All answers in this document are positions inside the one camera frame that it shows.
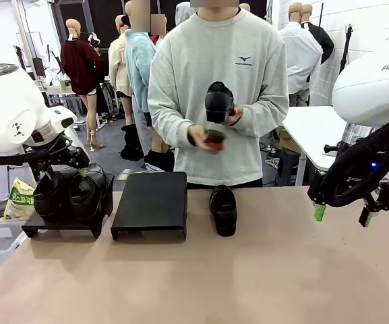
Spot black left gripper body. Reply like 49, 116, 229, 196
38, 147, 91, 170

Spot black tripod stand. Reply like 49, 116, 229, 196
338, 23, 355, 74

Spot white work table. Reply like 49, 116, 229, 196
280, 105, 389, 171

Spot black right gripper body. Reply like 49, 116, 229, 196
340, 161, 384, 204

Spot white cloth covered table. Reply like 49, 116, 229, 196
59, 106, 92, 166

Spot red-brown shoe brush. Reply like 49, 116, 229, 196
203, 130, 227, 151

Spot mannequin in black jacket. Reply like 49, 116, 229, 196
301, 3, 335, 65

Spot black boots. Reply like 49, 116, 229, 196
119, 123, 144, 161

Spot light blue cloth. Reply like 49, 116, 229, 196
145, 162, 168, 173

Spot mannequin in maroon sweater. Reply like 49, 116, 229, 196
60, 18, 106, 153

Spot person in grey sweatshirt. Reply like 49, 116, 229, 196
146, 0, 290, 188

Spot metal pole stand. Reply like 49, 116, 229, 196
32, 79, 52, 107

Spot person's right hand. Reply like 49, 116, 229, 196
187, 124, 227, 155

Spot mannequin in light blue fleece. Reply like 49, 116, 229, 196
124, 0, 158, 163

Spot person's right forearm grey sleeve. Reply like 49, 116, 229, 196
148, 101, 198, 149

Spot mannequin in white shirt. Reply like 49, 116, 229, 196
277, 1, 324, 107

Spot person's left hand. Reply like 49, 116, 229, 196
227, 104, 245, 128

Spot green white snack bag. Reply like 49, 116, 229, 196
0, 177, 36, 222

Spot black bag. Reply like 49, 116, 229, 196
143, 148, 175, 173

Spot brown cardboard box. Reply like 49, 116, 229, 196
279, 128, 303, 153

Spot mannequin in beige jacket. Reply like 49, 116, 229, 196
108, 15, 134, 126

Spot black leather buckle loafer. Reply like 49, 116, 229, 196
204, 80, 236, 124
209, 184, 238, 237
32, 170, 70, 223
68, 163, 108, 222

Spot dark blue crate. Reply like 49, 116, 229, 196
274, 150, 305, 186

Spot black shoe stand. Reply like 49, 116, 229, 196
21, 173, 115, 240
110, 171, 188, 241

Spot person's left forearm grey sleeve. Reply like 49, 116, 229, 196
237, 90, 289, 138

